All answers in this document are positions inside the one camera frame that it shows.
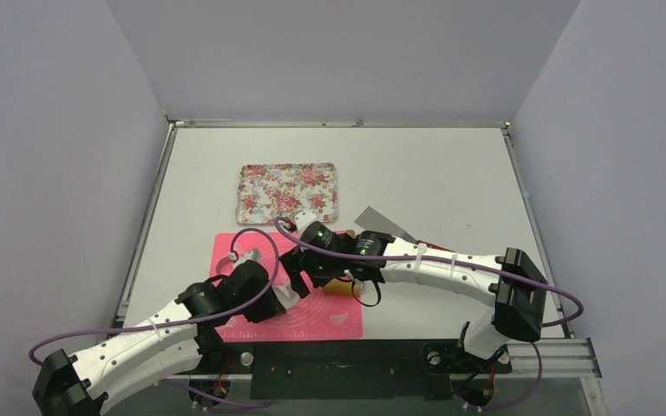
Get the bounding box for white dough piece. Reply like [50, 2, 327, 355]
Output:
[272, 283, 300, 309]

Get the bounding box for metal spatula wooden handle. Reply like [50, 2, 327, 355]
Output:
[354, 206, 453, 252]

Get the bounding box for metal ring cutter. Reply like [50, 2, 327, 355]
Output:
[212, 257, 235, 276]

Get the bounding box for wooden dough roller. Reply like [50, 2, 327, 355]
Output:
[323, 279, 361, 297]

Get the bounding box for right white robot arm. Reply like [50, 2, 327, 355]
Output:
[279, 219, 547, 370]

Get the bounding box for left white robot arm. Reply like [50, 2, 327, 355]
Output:
[32, 259, 286, 415]

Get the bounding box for pink silicone baking mat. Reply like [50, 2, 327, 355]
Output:
[210, 232, 363, 342]

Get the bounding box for floral tray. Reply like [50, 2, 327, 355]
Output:
[235, 162, 339, 225]

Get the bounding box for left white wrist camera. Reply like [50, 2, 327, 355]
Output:
[233, 249, 262, 268]

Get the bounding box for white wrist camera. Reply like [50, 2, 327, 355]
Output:
[291, 210, 318, 234]
[233, 249, 262, 268]

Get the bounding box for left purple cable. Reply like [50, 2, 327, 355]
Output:
[28, 227, 283, 368]

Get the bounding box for purple cable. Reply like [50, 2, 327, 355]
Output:
[28, 227, 283, 368]
[273, 216, 585, 412]

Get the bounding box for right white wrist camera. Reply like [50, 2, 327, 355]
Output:
[291, 210, 318, 234]

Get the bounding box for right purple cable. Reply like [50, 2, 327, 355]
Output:
[273, 216, 585, 412]

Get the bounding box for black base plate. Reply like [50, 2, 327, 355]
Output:
[184, 339, 513, 400]

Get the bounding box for aluminium front rail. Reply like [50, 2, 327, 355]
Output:
[82, 337, 603, 381]

